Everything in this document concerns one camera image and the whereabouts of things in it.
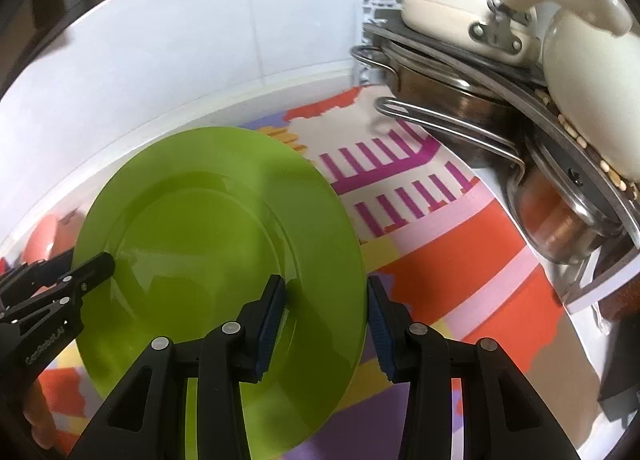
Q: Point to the cream teapot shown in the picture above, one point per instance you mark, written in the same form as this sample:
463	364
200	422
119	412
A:
590	90

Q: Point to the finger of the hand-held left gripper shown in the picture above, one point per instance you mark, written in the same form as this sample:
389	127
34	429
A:
95	270
45	267

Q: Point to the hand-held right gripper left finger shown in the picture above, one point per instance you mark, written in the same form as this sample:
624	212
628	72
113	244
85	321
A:
270	320

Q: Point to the wooden bead trivet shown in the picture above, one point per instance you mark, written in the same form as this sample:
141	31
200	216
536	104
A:
582	140

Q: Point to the pink bowl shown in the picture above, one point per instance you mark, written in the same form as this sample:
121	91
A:
47	237

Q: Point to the copper-bottom steel pot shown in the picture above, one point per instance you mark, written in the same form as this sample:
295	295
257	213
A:
555	220

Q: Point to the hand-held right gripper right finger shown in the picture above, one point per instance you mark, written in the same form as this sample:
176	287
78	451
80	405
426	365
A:
382	330

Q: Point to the green plate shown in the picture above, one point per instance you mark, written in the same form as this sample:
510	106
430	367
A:
200	215

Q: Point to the black box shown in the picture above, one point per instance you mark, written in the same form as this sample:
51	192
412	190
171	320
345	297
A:
620	390

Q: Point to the corner pot rack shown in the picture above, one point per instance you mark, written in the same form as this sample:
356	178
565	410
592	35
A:
575	140

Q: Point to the cream pot with steel lid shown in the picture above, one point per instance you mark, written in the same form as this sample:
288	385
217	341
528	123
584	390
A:
450	5

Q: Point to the colourful patterned table mat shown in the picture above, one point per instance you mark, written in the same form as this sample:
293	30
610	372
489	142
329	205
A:
450	260

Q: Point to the stainless steel pot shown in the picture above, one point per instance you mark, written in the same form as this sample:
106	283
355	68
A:
435	90

